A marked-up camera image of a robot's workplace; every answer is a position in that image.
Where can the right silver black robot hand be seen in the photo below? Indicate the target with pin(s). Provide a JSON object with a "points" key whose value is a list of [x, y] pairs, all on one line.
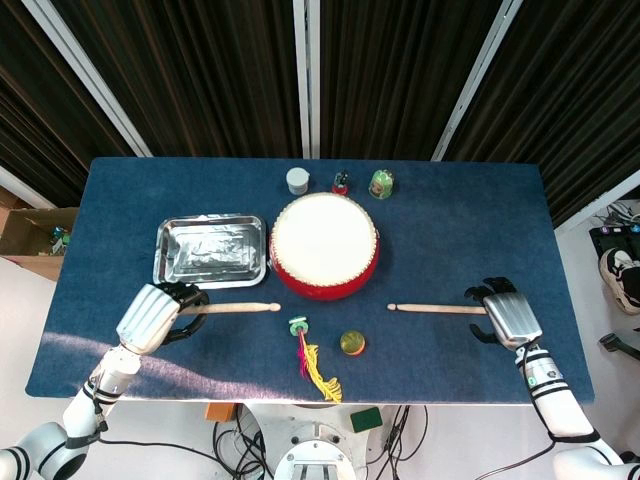
{"points": [[515, 320]]}

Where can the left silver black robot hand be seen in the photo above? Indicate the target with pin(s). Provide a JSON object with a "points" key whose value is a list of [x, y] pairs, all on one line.
{"points": [[147, 320]]}

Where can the wooden drumstick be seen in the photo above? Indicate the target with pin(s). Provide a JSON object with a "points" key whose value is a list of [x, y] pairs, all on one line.
{"points": [[235, 308], [435, 309]]}

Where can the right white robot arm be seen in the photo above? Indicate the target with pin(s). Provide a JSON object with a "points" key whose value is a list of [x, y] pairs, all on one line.
{"points": [[560, 410]]}

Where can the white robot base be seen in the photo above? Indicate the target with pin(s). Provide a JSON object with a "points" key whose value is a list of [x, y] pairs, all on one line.
{"points": [[315, 435]]}

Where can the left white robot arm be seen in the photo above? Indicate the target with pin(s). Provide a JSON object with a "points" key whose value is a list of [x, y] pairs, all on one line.
{"points": [[80, 410]]}

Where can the red drum with white skin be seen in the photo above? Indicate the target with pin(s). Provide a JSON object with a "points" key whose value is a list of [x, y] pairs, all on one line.
{"points": [[325, 240]]}

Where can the rectangular silver metal tray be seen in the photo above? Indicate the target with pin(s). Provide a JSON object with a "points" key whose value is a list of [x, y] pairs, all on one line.
{"points": [[210, 250]]}

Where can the blue felt table mat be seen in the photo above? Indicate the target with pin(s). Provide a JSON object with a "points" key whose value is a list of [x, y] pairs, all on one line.
{"points": [[450, 240]]}

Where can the black handheld tool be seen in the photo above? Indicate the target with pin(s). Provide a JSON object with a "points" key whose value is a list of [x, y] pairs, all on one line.
{"points": [[617, 344]]}

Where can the black and white sneaker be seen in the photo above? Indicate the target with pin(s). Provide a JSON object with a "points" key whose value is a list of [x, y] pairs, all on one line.
{"points": [[620, 277]]}

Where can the small orange box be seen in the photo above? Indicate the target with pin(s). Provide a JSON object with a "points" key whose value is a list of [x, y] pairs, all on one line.
{"points": [[219, 412]]}

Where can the black electronic device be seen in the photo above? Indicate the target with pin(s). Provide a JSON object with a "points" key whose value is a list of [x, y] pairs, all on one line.
{"points": [[617, 240]]}

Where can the brown cardboard box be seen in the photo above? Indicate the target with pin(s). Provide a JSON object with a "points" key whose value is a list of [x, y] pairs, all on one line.
{"points": [[30, 260]]}

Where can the yellow orange ball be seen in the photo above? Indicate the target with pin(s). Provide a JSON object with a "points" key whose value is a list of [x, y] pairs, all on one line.
{"points": [[352, 343]]}

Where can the yellow pink feather shuttlecock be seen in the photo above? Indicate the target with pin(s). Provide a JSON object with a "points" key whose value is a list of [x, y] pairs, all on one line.
{"points": [[312, 357]]}

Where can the green sponge block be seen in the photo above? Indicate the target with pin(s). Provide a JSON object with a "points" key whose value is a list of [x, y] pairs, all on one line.
{"points": [[366, 420]]}

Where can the green toy capsule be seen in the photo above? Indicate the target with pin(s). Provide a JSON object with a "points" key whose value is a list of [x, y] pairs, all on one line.
{"points": [[381, 184]]}

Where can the small white lidded jar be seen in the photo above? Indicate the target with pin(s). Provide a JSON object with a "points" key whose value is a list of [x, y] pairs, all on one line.
{"points": [[298, 180]]}

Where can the small figurine on red base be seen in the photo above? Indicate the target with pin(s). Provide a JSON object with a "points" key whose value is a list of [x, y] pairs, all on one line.
{"points": [[341, 184]]}

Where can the white partition frame post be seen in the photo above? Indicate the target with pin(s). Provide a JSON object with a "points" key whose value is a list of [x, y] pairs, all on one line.
{"points": [[22, 187], [90, 80], [306, 80], [475, 85], [600, 202]]}

